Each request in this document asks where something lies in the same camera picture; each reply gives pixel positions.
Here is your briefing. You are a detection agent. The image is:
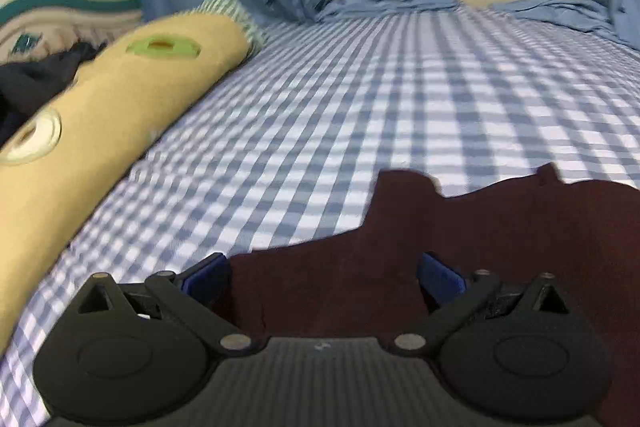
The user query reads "maroon vintage print sweatshirt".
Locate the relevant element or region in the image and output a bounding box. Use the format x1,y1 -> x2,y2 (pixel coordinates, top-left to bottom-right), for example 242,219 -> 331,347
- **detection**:
230,165 -> 639,426

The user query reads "dark navy clothes pile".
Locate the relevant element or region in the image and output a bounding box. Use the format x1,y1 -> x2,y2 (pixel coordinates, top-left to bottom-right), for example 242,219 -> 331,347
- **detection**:
0,41 -> 106,144

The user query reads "blue checked bed sheet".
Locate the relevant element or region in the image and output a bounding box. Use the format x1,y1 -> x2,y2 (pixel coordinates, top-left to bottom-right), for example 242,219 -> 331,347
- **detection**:
1,8 -> 639,426

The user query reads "yellow avocado print quilt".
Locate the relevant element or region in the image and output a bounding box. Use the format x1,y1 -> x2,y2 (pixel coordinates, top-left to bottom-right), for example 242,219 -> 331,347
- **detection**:
1,0 -> 266,346

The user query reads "teal trimmed headboard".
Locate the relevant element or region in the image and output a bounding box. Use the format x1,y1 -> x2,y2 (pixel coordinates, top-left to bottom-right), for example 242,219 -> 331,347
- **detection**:
1,0 -> 142,63

